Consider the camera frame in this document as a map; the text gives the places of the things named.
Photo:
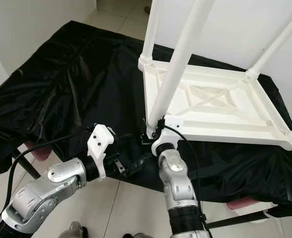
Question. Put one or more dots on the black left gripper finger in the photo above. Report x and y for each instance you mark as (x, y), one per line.
(137, 164)
(123, 135)

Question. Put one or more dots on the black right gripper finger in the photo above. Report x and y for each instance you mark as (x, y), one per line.
(144, 138)

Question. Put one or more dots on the white plastic children table top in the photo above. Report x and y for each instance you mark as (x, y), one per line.
(230, 124)

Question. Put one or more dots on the pink cloth with white hem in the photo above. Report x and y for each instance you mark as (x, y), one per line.
(243, 203)

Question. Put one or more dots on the small brown floor object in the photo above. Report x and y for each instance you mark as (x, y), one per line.
(147, 9)

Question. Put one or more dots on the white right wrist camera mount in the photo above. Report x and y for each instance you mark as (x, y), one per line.
(166, 148)

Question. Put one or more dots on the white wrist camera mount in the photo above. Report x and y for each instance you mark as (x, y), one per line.
(99, 141)
(166, 148)

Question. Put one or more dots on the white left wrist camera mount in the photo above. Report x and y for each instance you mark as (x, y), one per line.
(99, 141)

